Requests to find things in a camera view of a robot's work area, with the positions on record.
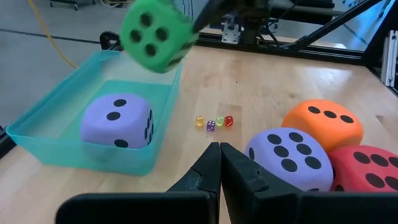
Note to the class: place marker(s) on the orange foam die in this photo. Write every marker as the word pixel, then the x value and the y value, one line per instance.
pixel 323 124

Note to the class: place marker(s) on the purple foam die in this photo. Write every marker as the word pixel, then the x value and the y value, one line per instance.
pixel 116 124
pixel 289 158

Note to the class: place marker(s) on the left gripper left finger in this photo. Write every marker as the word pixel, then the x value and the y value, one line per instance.
pixel 206 177

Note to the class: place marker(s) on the small yellow clear die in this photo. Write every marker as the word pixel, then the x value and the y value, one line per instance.
pixel 200 121

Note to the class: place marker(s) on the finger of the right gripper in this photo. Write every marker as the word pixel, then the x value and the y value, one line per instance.
pixel 210 12

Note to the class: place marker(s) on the red foam die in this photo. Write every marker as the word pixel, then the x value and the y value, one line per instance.
pixel 367 168

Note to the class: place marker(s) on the small red clear die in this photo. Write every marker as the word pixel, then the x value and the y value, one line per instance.
pixel 229 121

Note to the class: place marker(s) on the small purple clear die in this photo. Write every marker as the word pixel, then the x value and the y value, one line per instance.
pixel 211 126

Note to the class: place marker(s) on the teal translucent plastic bin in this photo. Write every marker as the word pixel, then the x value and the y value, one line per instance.
pixel 46 137

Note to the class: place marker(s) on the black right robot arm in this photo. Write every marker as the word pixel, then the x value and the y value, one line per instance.
pixel 253 28

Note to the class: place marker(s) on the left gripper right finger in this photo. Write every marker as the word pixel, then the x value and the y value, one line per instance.
pixel 239 180

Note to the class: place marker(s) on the green foam die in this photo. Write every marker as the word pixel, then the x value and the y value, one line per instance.
pixel 155 37

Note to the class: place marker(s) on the white metal bracket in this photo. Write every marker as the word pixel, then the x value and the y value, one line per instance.
pixel 230 34

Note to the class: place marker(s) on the silver aluminium extrusion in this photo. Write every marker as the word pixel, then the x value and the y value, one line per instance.
pixel 390 59

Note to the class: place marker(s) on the black wheeled stand base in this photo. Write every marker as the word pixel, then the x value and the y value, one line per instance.
pixel 74 3

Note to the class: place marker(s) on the small green clear die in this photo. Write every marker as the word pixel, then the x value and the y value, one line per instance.
pixel 219 121

